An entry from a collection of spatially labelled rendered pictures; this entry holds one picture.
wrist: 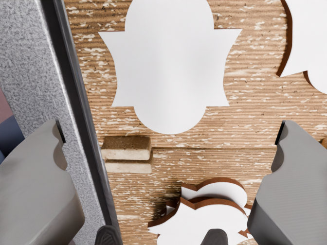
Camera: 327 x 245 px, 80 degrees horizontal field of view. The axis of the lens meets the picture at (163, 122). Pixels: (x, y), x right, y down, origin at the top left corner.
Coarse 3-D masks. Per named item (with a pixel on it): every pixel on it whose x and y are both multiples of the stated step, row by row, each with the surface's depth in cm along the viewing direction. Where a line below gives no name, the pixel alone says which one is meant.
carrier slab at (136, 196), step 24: (168, 168) 28; (192, 168) 27; (216, 168) 27; (240, 168) 27; (264, 168) 27; (120, 192) 31; (144, 192) 31; (168, 192) 30; (120, 216) 34; (144, 216) 34; (144, 240) 38
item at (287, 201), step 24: (288, 120) 11; (288, 144) 9; (312, 144) 9; (288, 168) 8; (312, 168) 8; (264, 192) 7; (288, 192) 7; (312, 192) 7; (264, 216) 6; (288, 216) 6; (312, 216) 6; (264, 240) 6; (288, 240) 5; (312, 240) 5
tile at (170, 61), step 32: (160, 0) 16; (192, 0) 16; (128, 32) 18; (160, 32) 18; (192, 32) 17; (224, 32) 17; (128, 64) 19; (160, 64) 19; (192, 64) 19; (224, 64) 19; (128, 96) 21; (160, 96) 21; (192, 96) 21; (224, 96) 20; (160, 128) 23
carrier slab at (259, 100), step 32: (64, 0) 18; (96, 0) 17; (128, 0) 17; (224, 0) 17; (256, 0) 17; (96, 32) 19; (256, 32) 18; (96, 64) 20; (256, 64) 20; (96, 96) 22; (256, 96) 21; (288, 96) 21; (320, 96) 21; (96, 128) 25; (128, 128) 24; (192, 128) 24; (224, 128) 24; (256, 128) 24; (320, 128) 23
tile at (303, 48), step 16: (288, 0) 16; (304, 0) 16; (320, 0) 16; (288, 16) 17; (304, 16) 16; (320, 16) 16; (288, 32) 18; (304, 32) 17; (320, 32) 17; (288, 48) 18; (304, 48) 18; (320, 48) 18; (288, 64) 19; (304, 64) 18; (320, 64) 18; (320, 80) 19
